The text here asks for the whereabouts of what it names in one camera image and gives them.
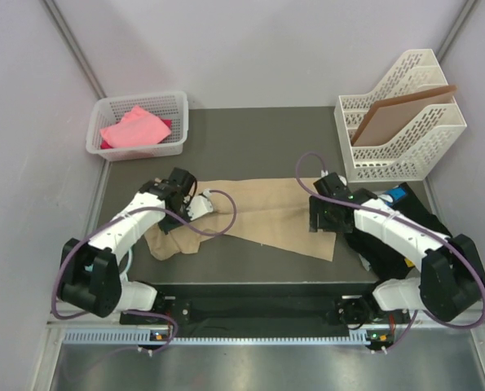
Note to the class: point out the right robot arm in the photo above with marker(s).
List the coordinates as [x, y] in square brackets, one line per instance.
[420, 266]

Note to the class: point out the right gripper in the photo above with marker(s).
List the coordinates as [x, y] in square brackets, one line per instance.
[318, 221]

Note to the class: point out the beige t shirt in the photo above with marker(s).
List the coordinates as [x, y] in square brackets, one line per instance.
[270, 211]

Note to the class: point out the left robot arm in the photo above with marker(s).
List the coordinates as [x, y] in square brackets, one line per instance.
[89, 275]

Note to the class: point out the aluminium frame rail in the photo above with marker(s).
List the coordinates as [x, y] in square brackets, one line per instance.
[91, 321]

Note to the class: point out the white plastic basket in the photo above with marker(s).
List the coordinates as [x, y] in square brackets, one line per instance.
[138, 126]

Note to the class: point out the black graphic t shirt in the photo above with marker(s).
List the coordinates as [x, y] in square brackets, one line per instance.
[384, 261]

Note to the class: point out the teal headphones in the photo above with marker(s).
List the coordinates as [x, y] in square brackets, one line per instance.
[125, 265]

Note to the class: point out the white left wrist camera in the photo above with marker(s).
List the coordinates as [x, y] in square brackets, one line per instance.
[200, 206]

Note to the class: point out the white file organizer rack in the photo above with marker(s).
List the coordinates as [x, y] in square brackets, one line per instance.
[423, 139]

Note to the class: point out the brown cardboard sheet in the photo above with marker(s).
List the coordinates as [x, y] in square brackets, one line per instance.
[388, 117]

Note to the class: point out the pink folded t shirt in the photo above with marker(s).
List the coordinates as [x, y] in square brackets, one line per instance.
[136, 128]

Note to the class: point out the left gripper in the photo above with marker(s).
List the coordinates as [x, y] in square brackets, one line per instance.
[166, 226]

